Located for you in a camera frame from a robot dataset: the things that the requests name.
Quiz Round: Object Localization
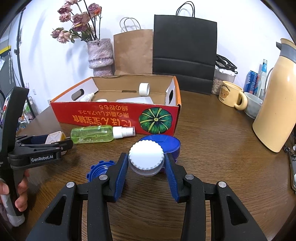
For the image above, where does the green spray bottle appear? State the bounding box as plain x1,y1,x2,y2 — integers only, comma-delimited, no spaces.
70,125,135,144

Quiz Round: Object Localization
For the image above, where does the brown paper bag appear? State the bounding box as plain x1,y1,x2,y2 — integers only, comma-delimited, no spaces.
113,17,153,75

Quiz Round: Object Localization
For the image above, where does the red cardboard box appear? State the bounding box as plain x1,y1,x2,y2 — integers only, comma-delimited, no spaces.
50,75,182,136

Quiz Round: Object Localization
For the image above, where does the grey ceramic bowl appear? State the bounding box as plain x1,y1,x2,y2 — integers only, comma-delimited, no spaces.
244,92,263,119

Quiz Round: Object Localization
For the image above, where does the blue round jar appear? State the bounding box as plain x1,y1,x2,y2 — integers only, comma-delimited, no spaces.
140,134,181,162

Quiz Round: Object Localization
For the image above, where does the person's left hand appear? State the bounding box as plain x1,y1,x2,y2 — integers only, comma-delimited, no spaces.
0,170,30,212

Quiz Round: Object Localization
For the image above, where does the white tape roll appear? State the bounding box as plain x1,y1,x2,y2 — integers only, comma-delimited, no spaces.
138,83,150,96

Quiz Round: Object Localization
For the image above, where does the pink textured vase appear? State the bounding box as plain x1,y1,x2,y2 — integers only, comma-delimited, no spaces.
87,38,114,77

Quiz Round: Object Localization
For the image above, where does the dried rose bouquet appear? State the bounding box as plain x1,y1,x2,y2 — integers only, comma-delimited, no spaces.
51,1,102,44

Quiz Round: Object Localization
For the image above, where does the black paper bag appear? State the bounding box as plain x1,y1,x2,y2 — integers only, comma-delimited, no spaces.
152,8,217,94

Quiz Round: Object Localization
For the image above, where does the white ribbed cap jar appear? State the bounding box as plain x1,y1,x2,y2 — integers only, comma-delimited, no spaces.
128,140,164,177

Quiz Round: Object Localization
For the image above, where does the glass food jar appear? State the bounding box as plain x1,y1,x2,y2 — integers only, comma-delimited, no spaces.
211,69,236,95

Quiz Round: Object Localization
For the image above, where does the cream thermos jug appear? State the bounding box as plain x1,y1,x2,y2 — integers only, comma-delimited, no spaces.
252,38,295,153

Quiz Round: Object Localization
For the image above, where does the yellow bear mug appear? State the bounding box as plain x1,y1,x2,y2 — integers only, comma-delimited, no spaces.
218,81,248,110

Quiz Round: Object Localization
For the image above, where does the cream cube box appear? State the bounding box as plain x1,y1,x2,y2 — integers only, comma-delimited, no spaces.
45,131,66,144

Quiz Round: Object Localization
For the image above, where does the white spray bottle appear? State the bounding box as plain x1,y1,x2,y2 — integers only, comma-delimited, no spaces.
77,92,94,102

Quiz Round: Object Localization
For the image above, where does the blue gear lid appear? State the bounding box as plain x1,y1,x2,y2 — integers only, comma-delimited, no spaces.
86,161,116,182

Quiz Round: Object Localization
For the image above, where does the white round jar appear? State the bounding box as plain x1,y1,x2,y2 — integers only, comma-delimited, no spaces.
95,99,108,102

